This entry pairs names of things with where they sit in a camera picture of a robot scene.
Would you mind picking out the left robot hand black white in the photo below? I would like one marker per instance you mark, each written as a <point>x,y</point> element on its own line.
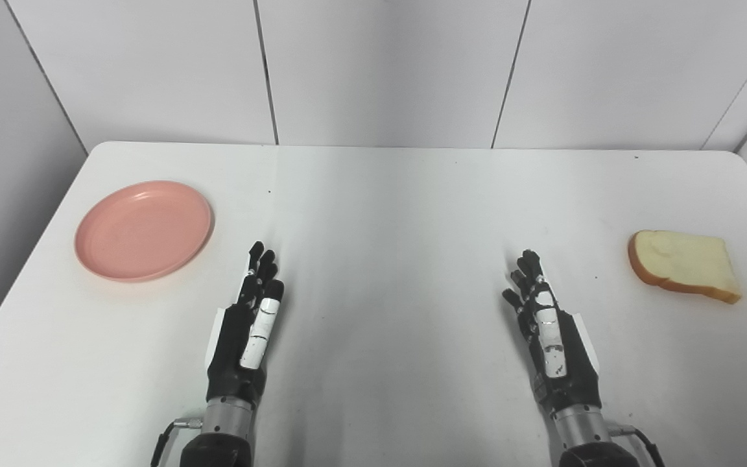
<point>238,344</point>

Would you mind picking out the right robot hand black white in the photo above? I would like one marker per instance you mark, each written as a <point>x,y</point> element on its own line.
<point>558,353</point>

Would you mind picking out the pink round plate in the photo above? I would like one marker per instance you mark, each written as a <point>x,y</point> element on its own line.
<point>143,230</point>

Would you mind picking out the slice of bread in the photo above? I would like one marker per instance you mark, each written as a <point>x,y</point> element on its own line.
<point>683,264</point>

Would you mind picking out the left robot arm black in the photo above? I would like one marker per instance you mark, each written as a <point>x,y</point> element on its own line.
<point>223,433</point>

